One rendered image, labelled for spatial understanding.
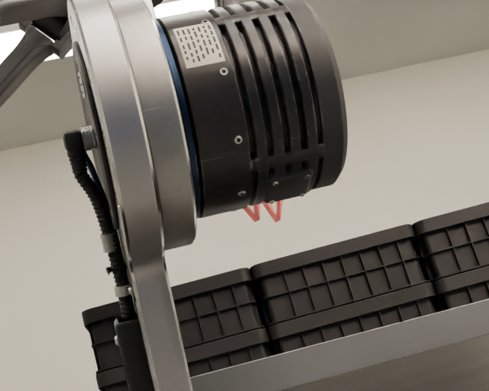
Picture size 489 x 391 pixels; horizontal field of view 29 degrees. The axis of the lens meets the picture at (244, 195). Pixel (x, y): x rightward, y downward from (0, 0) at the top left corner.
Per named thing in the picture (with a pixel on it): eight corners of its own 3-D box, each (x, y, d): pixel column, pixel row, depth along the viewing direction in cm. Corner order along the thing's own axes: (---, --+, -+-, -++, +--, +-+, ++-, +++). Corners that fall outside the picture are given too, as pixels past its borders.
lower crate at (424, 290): (456, 347, 157) (433, 280, 161) (286, 396, 154) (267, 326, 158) (413, 378, 195) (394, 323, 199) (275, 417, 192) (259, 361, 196)
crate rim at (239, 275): (253, 278, 161) (249, 265, 161) (82, 324, 158) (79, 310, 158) (248, 322, 198) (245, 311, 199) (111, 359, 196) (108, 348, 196)
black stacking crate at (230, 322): (267, 332, 158) (249, 269, 161) (95, 379, 155) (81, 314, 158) (260, 365, 195) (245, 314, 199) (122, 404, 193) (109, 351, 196)
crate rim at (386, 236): (417, 234, 164) (413, 222, 164) (253, 278, 161) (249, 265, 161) (382, 285, 201) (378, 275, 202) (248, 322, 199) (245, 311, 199)
